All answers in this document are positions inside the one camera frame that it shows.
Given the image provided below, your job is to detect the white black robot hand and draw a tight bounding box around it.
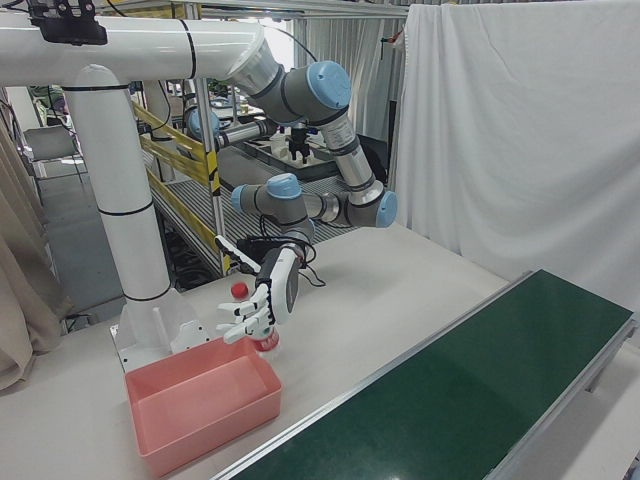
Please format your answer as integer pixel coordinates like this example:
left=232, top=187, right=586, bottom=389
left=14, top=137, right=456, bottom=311
left=214, top=234, right=304, bottom=346

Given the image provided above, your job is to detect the clear water bottle red cap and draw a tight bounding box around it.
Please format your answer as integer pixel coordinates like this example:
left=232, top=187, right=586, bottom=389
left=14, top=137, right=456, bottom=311
left=229, top=281, right=281, bottom=359

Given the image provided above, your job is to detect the pink plastic basket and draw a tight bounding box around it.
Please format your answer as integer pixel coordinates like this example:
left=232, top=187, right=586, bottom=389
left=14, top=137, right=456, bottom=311
left=124, top=335, right=284, bottom=479

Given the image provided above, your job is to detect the distant black robot gripper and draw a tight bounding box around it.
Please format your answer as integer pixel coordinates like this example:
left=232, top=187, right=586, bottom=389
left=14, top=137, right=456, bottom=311
left=286, top=126, right=313, bottom=167

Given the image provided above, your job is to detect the yellow safety railing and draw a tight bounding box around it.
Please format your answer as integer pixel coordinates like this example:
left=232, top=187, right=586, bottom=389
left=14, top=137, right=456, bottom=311
left=131, top=99, right=232, bottom=275

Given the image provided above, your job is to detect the black office chair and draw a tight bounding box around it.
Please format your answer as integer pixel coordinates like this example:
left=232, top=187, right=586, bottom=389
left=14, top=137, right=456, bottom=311
left=356, top=131, right=392, bottom=187

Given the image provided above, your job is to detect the white tubular robot stand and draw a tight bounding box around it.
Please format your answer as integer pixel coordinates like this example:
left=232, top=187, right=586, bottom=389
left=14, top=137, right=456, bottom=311
left=0, top=14, right=267, bottom=375

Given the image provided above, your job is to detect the green conveyor belt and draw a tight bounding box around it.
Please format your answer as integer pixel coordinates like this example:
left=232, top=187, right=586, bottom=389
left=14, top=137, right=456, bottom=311
left=212, top=268, right=640, bottom=480

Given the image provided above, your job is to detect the beige curtain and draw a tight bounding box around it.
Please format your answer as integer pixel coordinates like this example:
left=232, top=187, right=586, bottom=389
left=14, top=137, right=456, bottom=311
left=0, top=113, right=75, bottom=397

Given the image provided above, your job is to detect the white folding chair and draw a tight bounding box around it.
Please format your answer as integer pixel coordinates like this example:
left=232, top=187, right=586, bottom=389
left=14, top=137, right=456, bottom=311
left=21, top=124, right=85, bottom=182

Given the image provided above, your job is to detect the white curtain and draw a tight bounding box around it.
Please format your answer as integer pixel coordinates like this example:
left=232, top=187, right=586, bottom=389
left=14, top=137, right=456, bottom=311
left=393, top=0, right=640, bottom=332

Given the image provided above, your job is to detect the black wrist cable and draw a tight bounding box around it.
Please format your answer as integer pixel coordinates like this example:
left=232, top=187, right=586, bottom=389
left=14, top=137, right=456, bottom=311
left=253, top=213, right=330, bottom=290

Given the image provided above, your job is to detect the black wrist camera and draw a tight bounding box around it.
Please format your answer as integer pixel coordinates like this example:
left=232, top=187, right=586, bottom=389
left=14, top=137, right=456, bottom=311
left=235, top=236, right=282, bottom=262

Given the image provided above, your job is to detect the black overhead camera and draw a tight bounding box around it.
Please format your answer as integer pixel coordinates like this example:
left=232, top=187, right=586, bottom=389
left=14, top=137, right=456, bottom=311
left=26, top=0, right=109, bottom=48

